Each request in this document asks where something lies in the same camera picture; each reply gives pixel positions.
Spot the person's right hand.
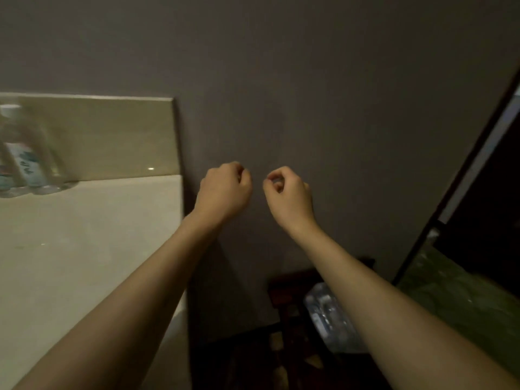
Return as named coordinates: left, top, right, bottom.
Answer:
left=262, top=166, right=317, bottom=235

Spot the person's left hand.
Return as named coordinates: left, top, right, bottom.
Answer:
left=194, top=161, right=253, bottom=229

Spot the person's right forearm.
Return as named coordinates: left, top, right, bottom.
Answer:
left=290, top=218, right=520, bottom=390

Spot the person's left forearm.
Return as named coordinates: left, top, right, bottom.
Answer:
left=12, top=211, right=222, bottom=390

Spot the dark wooden stand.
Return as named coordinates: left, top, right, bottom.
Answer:
left=266, top=258, right=392, bottom=390

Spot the beige stone backsplash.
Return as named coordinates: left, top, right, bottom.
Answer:
left=0, top=92, right=181, bottom=183

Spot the clear water bottle blue label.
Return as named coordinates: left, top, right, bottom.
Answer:
left=0, top=104, right=66, bottom=195
left=0, top=113, right=29, bottom=199

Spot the dark door frame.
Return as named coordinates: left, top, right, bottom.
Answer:
left=392, top=69, right=520, bottom=285

